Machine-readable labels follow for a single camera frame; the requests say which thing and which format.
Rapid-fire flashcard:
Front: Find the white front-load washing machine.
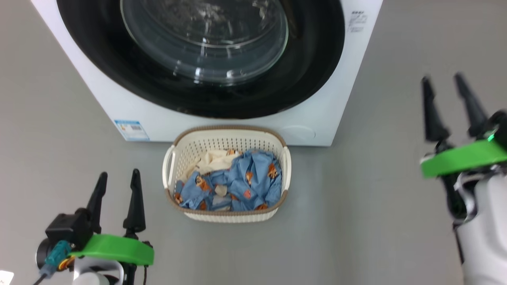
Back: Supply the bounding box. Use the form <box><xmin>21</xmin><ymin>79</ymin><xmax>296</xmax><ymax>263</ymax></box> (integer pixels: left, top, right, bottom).
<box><xmin>31</xmin><ymin>0</ymin><xmax>384</xmax><ymax>147</ymax></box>

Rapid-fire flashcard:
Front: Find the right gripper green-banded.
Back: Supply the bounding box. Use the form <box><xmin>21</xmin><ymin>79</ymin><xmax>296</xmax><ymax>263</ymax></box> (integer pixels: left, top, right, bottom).
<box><xmin>420</xmin><ymin>72</ymin><xmax>507</xmax><ymax>177</ymax></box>

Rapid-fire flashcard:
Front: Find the cream plastic laundry basket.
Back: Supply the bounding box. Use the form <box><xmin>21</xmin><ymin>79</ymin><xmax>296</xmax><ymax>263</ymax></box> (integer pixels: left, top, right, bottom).
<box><xmin>162</xmin><ymin>125</ymin><xmax>292</xmax><ymax>223</ymax></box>

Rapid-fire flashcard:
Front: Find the teal camera cable connector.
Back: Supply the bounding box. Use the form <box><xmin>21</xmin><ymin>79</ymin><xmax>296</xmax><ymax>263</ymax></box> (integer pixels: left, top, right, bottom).
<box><xmin>39</xmin><ymin>240</ymin><xmax>72</xmax><ymax>276</ymax></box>

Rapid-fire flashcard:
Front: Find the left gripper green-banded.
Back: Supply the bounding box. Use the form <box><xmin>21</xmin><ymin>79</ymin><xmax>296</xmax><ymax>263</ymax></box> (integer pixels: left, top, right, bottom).
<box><xmin>71</xmin><ymin>169</ymin><xmax>154</xmax><ymax>266</ymax></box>

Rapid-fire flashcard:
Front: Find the blue energy label sticker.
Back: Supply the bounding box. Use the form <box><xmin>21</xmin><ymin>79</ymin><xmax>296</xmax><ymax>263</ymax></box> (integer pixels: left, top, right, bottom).
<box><xmin>114</xmin><ymin>120</ymin><xmax>150</xmax><ymax>142</ymax></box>

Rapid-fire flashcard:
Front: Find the cream white garment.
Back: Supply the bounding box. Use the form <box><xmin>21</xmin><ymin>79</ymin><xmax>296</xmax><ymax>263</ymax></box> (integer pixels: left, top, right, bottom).
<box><xmin>185</xmin><ymin>149</ymin><xmax>238</xmax><ymax>179</ymax></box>

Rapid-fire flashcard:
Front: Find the dark round glass washer door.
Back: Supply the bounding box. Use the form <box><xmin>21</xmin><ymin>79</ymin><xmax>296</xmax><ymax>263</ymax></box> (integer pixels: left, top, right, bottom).
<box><xmin>56</xmin><ymin>0</ymin><xmax>346</xmax><ymax>119</ymax></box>

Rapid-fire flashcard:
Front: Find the blue printed elastic-waist garment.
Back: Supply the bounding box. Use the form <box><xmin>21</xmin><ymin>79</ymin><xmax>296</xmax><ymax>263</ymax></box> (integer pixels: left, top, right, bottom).
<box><xmin>174</xmin><ymin>170</ymin><xmax>232</xmax><ymax>211</ymax></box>

